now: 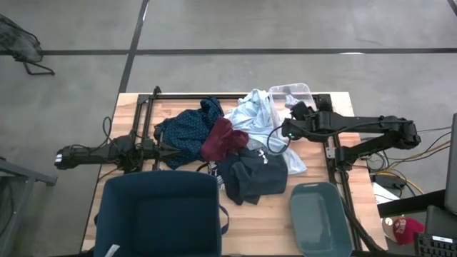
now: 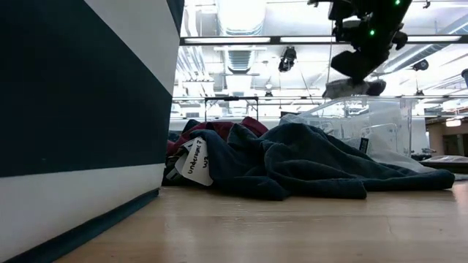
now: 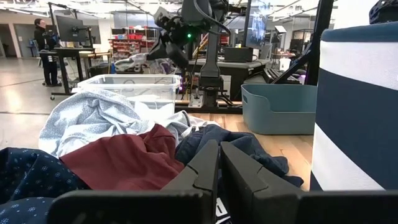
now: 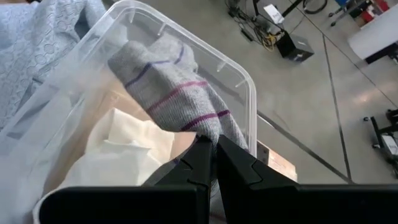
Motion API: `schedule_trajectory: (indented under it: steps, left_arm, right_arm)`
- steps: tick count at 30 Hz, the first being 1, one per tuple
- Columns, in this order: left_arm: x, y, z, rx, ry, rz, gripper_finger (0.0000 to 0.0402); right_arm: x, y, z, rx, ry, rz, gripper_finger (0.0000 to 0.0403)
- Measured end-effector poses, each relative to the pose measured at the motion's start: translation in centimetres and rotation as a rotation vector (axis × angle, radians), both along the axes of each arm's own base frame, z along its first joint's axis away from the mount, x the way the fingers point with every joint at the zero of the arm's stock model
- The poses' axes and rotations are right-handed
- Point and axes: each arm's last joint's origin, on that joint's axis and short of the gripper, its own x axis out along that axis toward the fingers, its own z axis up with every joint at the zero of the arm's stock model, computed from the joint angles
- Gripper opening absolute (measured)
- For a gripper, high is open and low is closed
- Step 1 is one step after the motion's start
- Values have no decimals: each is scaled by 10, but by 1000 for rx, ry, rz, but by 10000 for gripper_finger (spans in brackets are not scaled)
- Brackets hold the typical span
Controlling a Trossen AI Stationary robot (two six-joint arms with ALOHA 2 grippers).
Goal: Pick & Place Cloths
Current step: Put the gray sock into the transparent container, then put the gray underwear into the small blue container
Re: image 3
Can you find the hanging display screen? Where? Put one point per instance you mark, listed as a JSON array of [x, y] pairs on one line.
[[257, 31]]

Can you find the red parts drawer shelf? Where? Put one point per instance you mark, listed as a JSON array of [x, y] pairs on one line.
[[130, 46]]

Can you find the navy dotted shirt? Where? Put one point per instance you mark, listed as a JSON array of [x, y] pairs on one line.
[[28, 174]]

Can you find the black box on desk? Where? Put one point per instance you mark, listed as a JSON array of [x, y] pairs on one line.
[[239, 53]]

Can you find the cream cap with round logo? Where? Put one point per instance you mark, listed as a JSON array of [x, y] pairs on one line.
[[130, 62]]

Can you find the black standing desk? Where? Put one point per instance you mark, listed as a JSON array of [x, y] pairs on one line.
[[62, 71]]

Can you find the maroon cloth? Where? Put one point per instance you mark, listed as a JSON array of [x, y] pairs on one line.
[[124, 161]]

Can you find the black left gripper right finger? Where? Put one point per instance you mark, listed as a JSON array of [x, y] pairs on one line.
[[248, 199]]

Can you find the dark navy printed garment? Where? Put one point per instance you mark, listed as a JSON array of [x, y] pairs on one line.
[[224, 140]]

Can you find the black computer monitor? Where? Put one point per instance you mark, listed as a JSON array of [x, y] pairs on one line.
[[68, 28]]

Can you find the navy white striped fabric basket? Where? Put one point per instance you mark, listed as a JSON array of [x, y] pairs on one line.
[[357, 109]]

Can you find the person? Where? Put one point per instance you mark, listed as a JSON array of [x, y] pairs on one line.
[[40, 34]]

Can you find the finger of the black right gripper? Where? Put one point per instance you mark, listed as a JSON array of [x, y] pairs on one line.
[[177, 56], [155, 51]]

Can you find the white bucket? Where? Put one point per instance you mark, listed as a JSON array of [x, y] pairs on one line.
[[285, 64]]

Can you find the light blue patterned shirt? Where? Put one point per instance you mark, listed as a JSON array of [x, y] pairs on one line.
[[87, 121]]

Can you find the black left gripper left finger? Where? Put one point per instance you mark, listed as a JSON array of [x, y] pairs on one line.
[[192, 205]]

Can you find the clear plastic bin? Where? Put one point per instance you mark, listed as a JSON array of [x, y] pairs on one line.
[[149, 93]]

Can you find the teal plastic bin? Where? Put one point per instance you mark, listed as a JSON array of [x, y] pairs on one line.
[[289, 121]]

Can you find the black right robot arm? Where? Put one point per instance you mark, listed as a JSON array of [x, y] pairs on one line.
[[211, 62]]

